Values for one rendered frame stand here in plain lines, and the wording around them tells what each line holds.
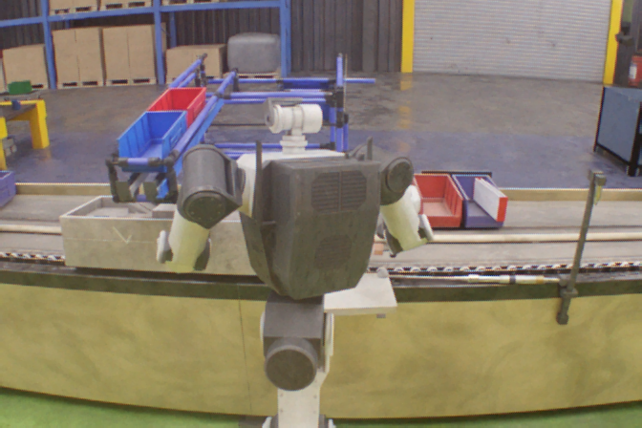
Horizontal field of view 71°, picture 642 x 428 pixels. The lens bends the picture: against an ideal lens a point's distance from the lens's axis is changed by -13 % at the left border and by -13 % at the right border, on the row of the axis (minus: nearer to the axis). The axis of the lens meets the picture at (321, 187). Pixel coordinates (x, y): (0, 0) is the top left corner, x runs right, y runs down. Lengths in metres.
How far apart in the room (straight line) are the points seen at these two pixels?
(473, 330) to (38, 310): 1.76
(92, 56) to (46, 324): 9.81
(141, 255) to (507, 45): 11.36
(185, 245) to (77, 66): 10.89
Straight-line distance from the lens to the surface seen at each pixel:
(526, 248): 2.25
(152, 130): 1.98
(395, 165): 1.19
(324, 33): 11.96
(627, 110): 6.24
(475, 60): 12.37
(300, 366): 1.09
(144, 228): 1.86
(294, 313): 1.13
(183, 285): 1.90
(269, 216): 1.07
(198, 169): 1.04
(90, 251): 1.99
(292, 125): 1.15
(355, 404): 2.20
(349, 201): 1.02
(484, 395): 2.27
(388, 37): 12.03
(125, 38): 11.38
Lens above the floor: 1.75
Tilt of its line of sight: 21 degrees down
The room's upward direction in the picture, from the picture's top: straight up
